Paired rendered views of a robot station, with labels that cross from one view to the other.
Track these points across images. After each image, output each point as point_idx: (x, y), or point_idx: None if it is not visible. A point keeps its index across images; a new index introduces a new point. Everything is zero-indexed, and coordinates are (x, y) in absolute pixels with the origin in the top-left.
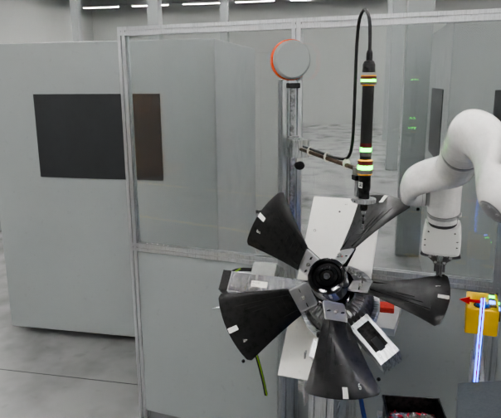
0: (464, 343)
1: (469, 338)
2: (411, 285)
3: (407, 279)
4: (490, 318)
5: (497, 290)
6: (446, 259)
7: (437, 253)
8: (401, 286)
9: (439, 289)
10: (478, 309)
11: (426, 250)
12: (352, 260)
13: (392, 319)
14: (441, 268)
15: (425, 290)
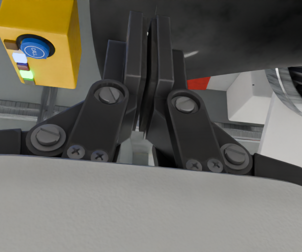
0: (92, 43)
1: (86, 49)
2: (239, 34)
3: (237, 69)
4: (15, 13)
5: (47, 107)
6: (83, 129)
7: (185, 196)
8: (286, 25)
9: (136, 9)
10: (41, 30)
11: None
12: None
13: None
14: (131, 55)
15: (193, 0)
